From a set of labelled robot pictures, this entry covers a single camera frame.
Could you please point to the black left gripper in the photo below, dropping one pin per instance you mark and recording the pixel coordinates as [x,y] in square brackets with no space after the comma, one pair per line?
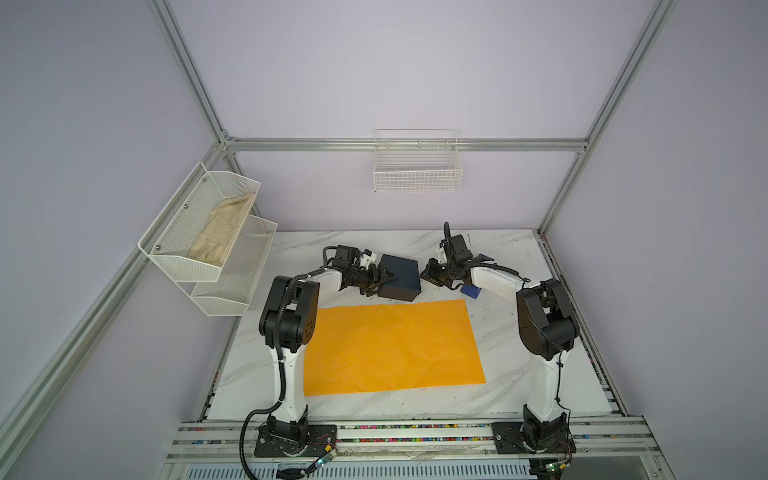
[374,278]

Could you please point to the blue tape dispenser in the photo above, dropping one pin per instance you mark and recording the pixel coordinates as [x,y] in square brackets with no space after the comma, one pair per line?
[470,290]

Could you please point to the beige cloth in shelf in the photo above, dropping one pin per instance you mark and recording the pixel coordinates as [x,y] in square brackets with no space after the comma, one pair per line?
[215,241]

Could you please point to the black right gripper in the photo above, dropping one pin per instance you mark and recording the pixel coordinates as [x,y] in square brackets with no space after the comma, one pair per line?
[430,273]

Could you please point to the dark navy gift box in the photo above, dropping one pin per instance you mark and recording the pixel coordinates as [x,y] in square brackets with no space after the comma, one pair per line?
[408,285]

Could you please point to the white mesh upper shelf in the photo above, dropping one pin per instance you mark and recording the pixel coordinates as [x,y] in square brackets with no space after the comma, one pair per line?
[167,245]

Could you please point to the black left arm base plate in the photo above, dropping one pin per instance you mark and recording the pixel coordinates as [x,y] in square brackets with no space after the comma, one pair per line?
[294,441]

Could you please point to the orange wrapping paper sheet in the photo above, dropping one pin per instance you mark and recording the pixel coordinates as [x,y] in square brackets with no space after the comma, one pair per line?
[392,347]

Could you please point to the white mesh lower shelf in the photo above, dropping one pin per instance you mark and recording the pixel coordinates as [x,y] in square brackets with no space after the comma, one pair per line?
[232,294]

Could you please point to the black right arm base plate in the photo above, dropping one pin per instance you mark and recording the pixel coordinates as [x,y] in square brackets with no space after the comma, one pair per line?
[532,437]

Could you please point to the white mesh shelf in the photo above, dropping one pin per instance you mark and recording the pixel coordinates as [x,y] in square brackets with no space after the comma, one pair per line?
[167,245]
[232,294]

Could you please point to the white wire wall basket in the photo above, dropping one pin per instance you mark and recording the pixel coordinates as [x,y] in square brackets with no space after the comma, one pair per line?
[416,161]

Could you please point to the aluminium front rail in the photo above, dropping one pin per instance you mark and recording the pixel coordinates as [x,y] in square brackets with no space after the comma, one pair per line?
[211,442]

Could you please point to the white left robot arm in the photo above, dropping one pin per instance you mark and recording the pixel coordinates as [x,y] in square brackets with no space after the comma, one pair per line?
[288,322]

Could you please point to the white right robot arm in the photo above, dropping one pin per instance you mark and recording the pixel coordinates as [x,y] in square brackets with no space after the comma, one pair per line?
[546,328]

